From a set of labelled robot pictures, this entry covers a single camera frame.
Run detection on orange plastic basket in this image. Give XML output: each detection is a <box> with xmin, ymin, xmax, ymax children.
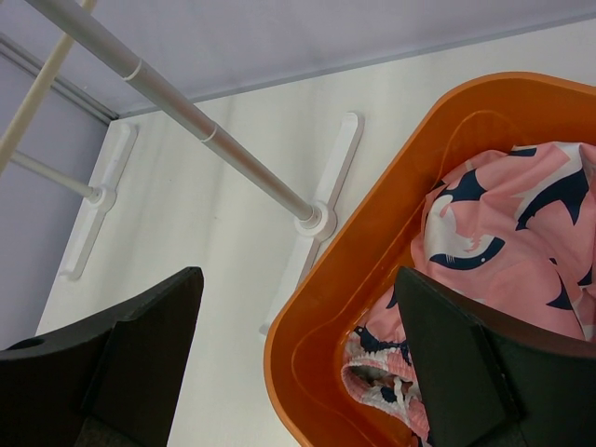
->
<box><xmin>264</xmin><ymin>72</ymin><xmax>595</xmax><ymax>446</ymax></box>

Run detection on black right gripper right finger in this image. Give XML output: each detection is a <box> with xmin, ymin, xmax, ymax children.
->
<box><xmin>395</xmin><ymin>267</ymin><xmax>595</xmax><ymax>446</ymax></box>

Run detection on wooden clothes hanger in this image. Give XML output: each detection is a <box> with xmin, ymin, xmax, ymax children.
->
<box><xmin>0</xmin><ymin>0</ymin><xmax>99</xmax><ymax>176</ymax></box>

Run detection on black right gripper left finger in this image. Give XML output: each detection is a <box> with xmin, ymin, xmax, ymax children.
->
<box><xmin>1</xmin><ymin>267</ymin><xmax>204</xmax><ymax>446</ymax></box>

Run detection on metal clothes rack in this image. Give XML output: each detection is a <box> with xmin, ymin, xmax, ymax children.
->
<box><xmin>31</xmin><ymin>1</ymin><xmax>364</xmax><ymax>335</ymax></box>

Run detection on pink shark print shorts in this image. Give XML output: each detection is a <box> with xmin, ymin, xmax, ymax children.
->
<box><xmin>341</xmin><ymin>142</ymin><xmax>595</xmax><ymax>446</ymax></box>

